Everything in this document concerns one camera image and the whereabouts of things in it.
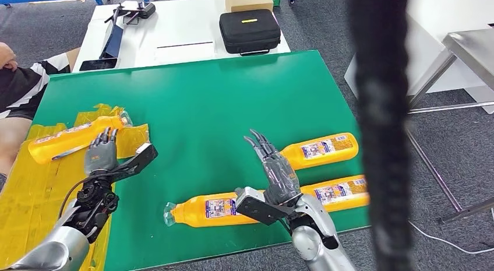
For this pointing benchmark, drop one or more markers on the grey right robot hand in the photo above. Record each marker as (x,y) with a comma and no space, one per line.
(281,180)

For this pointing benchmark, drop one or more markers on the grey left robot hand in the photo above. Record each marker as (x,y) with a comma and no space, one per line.
(100,157)

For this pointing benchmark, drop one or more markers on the person's hand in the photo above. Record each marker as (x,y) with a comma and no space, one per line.
(7,57)

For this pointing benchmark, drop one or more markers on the orange bottle clear cap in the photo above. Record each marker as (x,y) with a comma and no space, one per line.
(339,205)
(193,215)
(343,155)
(58,145)

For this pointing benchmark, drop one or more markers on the person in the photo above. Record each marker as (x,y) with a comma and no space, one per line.
(23,88)

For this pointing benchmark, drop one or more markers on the yellow tape patch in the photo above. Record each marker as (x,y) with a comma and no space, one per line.
(34,207)

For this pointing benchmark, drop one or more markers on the black tablet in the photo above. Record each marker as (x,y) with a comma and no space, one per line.
(98,64)

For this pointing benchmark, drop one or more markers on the navy blue bar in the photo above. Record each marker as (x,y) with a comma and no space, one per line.
(114,41)

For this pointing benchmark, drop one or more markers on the green table mat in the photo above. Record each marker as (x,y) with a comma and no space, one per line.
(216,91)

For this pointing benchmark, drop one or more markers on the black carrying case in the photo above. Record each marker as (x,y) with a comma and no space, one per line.
(249,33)

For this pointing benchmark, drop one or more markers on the white table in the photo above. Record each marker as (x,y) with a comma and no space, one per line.
(177,22)

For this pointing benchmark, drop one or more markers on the cardboard box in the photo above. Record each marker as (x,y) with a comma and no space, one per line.
(249,1)

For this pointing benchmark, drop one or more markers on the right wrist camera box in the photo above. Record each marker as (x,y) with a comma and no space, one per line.
(254,207)

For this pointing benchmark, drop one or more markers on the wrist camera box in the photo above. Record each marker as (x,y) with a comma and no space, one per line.
(254,207)
(141,157)

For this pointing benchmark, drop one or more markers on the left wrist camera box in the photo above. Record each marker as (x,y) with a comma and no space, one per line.
(141,157)

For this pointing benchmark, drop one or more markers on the steel table frame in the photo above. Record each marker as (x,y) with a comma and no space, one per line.
(471,45)

